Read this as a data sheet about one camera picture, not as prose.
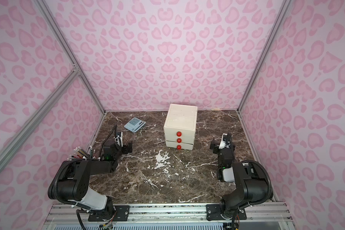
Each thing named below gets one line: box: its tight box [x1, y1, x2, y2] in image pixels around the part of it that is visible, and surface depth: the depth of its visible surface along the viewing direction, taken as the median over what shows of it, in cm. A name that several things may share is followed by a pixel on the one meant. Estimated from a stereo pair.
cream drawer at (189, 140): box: [164, 136, 196, 145], surface depth 90 cm
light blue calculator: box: [124, 116, 147, 133], surface depth 110 cm
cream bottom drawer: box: [165, 140, 194, 150], surface depth 96 cm
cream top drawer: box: [163, 127, 196, 139], surface depth 86 cm
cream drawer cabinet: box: [163, 103, 198, 151], surface depth 88 cm
